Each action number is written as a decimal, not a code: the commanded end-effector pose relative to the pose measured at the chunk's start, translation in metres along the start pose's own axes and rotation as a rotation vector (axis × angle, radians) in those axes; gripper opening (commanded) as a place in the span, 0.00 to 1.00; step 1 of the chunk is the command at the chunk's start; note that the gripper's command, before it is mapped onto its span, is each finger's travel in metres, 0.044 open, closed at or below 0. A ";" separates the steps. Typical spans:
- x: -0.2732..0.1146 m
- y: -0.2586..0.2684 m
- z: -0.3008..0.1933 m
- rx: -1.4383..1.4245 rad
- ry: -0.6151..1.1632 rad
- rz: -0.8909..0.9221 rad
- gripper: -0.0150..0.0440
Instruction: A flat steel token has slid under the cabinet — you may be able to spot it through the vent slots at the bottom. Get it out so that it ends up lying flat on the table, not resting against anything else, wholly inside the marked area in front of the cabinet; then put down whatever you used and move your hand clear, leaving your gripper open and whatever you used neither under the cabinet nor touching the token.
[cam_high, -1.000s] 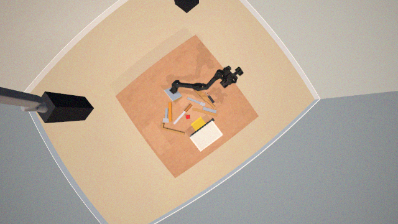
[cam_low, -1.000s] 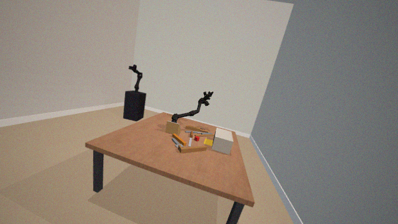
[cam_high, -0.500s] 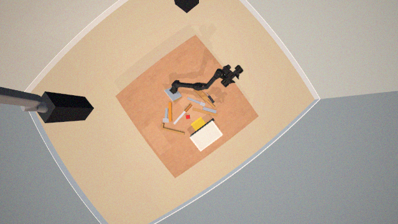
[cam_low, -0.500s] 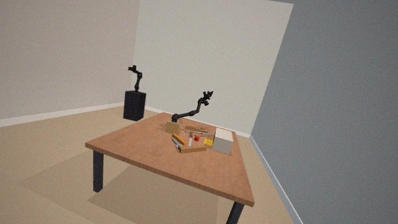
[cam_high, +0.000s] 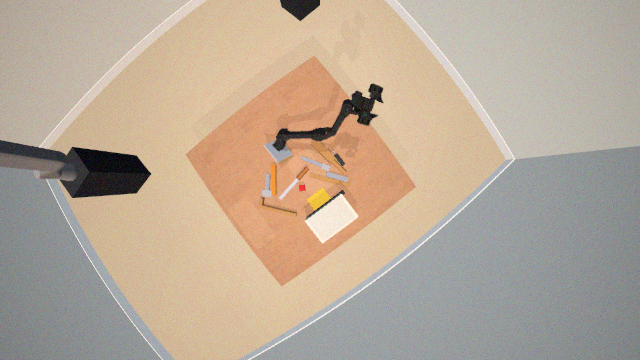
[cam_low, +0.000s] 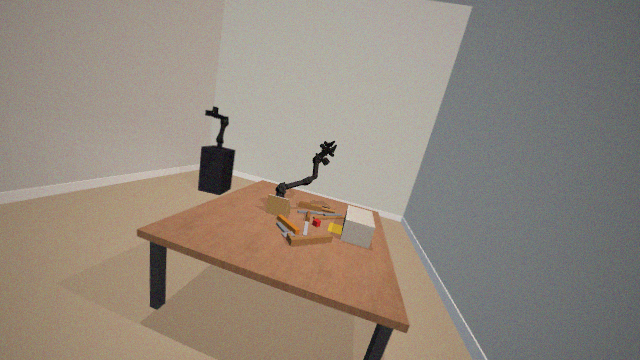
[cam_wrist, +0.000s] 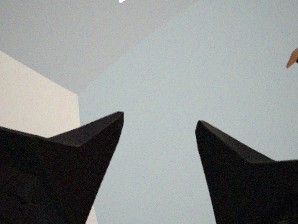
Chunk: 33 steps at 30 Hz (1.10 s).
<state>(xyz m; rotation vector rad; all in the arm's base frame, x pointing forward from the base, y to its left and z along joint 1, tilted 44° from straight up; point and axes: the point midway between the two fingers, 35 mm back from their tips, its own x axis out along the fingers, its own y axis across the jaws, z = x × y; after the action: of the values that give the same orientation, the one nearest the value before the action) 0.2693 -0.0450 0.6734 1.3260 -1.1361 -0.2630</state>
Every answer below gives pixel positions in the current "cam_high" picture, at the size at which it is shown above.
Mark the orange-brown cylinder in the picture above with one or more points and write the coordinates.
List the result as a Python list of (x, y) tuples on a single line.
[(301, 174)]

